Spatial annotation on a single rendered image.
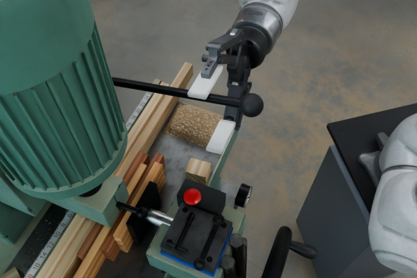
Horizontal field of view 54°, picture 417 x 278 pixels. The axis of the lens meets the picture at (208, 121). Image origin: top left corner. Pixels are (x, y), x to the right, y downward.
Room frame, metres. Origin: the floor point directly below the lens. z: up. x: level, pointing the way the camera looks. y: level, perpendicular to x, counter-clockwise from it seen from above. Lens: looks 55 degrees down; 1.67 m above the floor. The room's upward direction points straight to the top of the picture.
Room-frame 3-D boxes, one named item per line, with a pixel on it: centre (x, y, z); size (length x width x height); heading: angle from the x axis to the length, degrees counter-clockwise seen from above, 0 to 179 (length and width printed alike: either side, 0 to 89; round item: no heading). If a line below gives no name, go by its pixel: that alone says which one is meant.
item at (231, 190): (0.50, -0.03, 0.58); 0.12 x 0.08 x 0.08; 67
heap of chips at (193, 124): (0.53, 0.02, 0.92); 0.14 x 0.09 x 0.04; 67
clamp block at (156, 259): (0.26, 0.02, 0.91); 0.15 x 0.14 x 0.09; 157
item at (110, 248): (0.33, 0.14, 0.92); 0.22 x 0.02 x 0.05; 157
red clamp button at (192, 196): (0.30, 0.03, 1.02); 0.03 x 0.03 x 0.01
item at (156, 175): (0.32, 0.13, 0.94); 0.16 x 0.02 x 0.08; 157
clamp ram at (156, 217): (0.29, 0.09, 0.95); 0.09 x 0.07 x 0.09; 157
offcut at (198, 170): (0.41, 0.02, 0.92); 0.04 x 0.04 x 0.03; 72
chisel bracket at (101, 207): (0.33, 0.22, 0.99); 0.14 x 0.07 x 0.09; 67
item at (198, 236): (0.27, 0.02, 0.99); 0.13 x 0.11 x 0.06; 157
